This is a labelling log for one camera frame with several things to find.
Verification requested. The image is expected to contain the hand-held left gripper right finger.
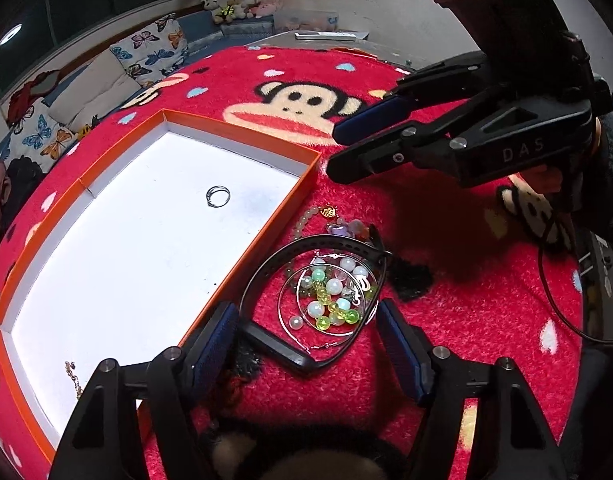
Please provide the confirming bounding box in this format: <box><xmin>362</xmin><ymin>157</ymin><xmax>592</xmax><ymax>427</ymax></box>
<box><xmin>377</xmin><ymin>299</ymin><xmax>567</xmax><ymax>480</ymax></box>

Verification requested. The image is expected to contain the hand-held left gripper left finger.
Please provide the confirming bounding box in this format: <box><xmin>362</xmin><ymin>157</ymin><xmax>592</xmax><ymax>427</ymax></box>
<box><xmin>49</xmin><ymin>301</ymin><xmax>240</xmax><ymax>480</ymax></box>

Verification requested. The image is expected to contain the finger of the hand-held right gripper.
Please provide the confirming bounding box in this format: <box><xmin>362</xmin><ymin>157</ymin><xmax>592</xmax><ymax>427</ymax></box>
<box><xmin>333</xmin><ymin>52</ymin><xmax>505</xmax><ymax>146</ymax></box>
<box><xmin>327</xmin><ymin>101</ymin><xmax>595</xmax><ymax>189</ymax></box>

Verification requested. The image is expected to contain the black smart band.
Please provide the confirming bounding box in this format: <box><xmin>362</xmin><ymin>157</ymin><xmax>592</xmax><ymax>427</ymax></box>
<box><xmin>239</xmin><ymin>234</ymin><xmax>390</xmax><ymax>376</ymax></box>

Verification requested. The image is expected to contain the silver hoop earring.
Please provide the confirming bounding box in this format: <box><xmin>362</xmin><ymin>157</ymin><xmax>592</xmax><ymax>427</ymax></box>
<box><xmin>278</xmin><ymin>265</ymin><xmax>373</xmax><ymax>352</ymax></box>

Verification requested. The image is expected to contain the green jade bead bracelet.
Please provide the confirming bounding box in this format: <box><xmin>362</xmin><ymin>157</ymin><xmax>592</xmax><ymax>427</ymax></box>
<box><xmin>286</xmin><ymin>205</ymin><xmax>322</xmax><ymax>281</ymax></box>

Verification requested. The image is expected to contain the thin silver bangle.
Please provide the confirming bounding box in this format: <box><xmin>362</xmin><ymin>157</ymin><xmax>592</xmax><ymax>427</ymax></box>
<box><xmin>295</xmin><ymin>259</ymin><xmax>380</xmax><ymax>312</ymax></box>

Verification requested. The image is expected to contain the white pastel bead bracelet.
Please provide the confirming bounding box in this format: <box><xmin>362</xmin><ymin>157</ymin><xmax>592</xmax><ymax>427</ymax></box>
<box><xmin>288</xmin><ymin>218</ymin><xmax>375</xmax><ymax>332</ymax></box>

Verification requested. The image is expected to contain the orange cardboard box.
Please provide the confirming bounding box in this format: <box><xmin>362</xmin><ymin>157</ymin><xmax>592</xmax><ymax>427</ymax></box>
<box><xmin>0</xmin><ymin>108</ymin><xmax>321</xmax><ymax>466</ymax></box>

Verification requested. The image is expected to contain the gold chain charm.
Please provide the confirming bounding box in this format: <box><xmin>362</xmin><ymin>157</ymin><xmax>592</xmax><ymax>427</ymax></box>
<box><xmin>64</xmin><ymin>360</ymin><xmax>84</xmax><ymax>401</ymax></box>

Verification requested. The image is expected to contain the person's right hand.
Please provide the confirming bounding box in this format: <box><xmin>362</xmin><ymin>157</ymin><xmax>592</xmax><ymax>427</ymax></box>
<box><xmin>521</xmin><ymin>162</ymin><xmax>567</xmax><ymax>196</ymax></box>

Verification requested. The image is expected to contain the red monkey print blanket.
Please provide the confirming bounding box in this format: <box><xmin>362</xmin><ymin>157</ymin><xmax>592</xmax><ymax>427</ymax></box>
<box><xmin>0</xmin><ymin>42</ymin><xmax>587</xmax><ymax>480</ymax></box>

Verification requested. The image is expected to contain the flat white box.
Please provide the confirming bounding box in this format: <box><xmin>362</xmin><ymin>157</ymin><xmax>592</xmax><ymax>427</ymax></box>
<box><xmin>294</xmin><ymin>31</ymin><xmax>370</xmax><ymax>42</ymax></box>

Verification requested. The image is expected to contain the clear plastic storage box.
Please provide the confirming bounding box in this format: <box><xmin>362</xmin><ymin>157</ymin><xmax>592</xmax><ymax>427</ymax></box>
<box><xmin>273</xmin><ymin>8</ymin><xmax>340</xmax><ymax>33</ymax></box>

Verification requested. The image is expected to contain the butterfly print pillow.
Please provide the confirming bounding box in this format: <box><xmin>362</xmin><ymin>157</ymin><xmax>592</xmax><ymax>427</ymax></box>
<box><xmin>109</xmin><ymin>12</ymin><xmax>190</xmax><ymax>88</ymax></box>
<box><xmin>9</xmin><ymin>102</ymin><xmax>80</xmax><ymax>161</ymax></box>

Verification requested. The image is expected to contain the plain white pillow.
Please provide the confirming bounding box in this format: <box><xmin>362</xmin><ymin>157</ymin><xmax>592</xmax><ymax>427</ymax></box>
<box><xmin>49</xmin><ymin>52</ymin><xmax>142</xmax><ymax>133</ymax></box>

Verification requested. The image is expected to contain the dark window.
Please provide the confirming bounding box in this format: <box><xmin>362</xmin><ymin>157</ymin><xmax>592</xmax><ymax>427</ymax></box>
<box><xmin>0</xmin><ymin>0</ymin><xmax>172</xmax><ymax>101</ymax></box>

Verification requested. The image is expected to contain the red cloth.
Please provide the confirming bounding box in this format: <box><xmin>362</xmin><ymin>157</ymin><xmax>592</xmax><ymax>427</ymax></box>
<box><xmin>6</xmin><ymin>67</ymin><xmax>62</xmax><ymax>126</ymax></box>

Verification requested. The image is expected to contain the black cable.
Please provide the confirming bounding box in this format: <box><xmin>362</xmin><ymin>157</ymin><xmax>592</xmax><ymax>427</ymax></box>
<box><xmin>539</xmin><ymin>195</ymin><xmax>613</xmax><ymax>346</ymax></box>

